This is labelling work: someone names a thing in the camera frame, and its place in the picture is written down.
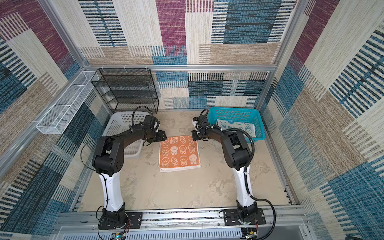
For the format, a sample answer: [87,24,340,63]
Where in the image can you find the orange bear print towel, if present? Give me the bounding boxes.
[159,135,201,173]

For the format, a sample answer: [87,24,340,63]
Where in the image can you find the teal bicycle print towel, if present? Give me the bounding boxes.
[217,119,256,138]

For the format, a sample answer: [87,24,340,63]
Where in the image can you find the white plastic laundry basket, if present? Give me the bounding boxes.
[101,111,151,159]

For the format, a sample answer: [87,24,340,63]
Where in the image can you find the teal plastic basket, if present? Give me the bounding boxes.
[208,107,266,143]

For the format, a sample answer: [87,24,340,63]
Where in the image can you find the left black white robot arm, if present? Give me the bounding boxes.
[91,106,167,229]

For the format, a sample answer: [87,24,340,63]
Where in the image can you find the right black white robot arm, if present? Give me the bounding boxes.
[192,109,277,240]

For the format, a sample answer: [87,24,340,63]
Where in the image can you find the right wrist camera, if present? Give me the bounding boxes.
[193,116,210,132]

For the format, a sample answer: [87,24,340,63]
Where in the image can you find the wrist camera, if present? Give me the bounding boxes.
[144,115,160,131]
[193,116,210,132]

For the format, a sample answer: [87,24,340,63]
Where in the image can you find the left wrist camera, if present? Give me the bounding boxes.
[144,115,160,131]

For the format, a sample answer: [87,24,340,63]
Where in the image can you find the black wire shelf rack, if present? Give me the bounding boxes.
[91,68,160,113]

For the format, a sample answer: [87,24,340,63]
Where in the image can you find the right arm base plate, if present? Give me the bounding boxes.
[219,208,266,226]

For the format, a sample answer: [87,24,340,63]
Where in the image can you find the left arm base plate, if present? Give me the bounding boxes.
[98,211,143,230]

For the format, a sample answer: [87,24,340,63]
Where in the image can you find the white wire mesh tray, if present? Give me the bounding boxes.
[36,71,95,135]

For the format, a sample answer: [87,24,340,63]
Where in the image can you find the aluminium mounting rail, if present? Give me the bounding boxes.
[53,205,310,234]

